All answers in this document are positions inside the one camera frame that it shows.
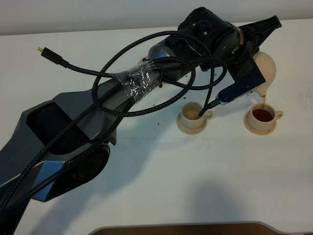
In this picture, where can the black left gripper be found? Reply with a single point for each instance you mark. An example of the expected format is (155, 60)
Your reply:
(251, 36)

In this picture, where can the beige ceramic teapot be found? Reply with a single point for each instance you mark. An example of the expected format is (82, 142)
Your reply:
(267, 67)

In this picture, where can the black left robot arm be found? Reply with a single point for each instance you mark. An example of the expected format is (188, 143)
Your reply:
(65, 142)

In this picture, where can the beige teacup near teapot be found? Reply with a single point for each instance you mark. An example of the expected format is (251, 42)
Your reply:
(189, 115)

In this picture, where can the beige teapot saucer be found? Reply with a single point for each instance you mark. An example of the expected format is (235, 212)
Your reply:
(142, 60)

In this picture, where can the beige teacup far right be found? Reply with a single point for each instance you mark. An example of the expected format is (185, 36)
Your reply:
(262, 117)

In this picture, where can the beige saucer under far teacup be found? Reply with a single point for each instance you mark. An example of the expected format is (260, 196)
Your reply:
(258, 132)

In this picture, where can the beige saucer under teacup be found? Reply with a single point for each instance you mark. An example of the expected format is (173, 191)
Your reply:
(190, 131)
(258, 132)

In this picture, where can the beige saucer under near teacup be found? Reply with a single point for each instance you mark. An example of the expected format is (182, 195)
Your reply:
(190, 131)

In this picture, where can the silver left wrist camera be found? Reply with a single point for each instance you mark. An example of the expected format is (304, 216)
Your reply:
(246, 76)

